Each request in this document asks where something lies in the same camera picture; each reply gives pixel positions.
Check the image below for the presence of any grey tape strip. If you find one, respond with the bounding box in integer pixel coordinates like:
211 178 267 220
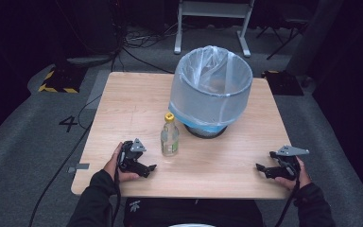
67 162 91 174

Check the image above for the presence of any hand-held gripper cable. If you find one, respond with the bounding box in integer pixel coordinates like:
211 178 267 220
111 168 123 227
274 179 301 227

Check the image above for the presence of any bundle of black cables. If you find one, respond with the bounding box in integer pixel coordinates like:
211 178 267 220
110 18 183 76

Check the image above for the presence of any person's torso in black clothing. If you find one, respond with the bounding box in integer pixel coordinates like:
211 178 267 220
122 197 265 227

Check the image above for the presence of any white metal stand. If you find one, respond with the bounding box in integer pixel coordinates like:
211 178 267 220
173 0 256 59

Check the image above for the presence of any black mesh trash bin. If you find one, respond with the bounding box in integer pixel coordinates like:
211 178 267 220
183 123 229 140

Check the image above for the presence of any bin with clear liner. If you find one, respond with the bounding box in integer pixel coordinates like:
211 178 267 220
168 44 254 133

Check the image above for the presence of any black floor cable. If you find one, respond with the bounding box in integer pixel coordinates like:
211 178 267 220
27 94 103 227

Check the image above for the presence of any black yellow striped floor plate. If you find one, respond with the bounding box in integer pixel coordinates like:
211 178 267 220
38 63 88 95

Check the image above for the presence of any left hand-held gripper cable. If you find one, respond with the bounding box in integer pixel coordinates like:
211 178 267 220
111 168 123 227

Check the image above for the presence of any clear bottle with yellow cap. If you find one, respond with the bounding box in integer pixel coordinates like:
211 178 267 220
160 112 181 158

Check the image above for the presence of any person's right hand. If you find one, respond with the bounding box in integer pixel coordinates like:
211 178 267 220
273 156 313 192

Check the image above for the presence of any person's left hand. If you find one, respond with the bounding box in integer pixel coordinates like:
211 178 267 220
102 141 141 183

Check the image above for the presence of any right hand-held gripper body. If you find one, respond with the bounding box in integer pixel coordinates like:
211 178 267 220
268 144 310 182

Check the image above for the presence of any right hand-held gripper cable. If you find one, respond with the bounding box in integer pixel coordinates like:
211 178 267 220
274 179 301 227

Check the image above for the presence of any black tripod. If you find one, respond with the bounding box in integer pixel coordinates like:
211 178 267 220
256 17 309 61

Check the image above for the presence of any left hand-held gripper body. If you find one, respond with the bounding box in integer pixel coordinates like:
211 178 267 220
117 137 149 174

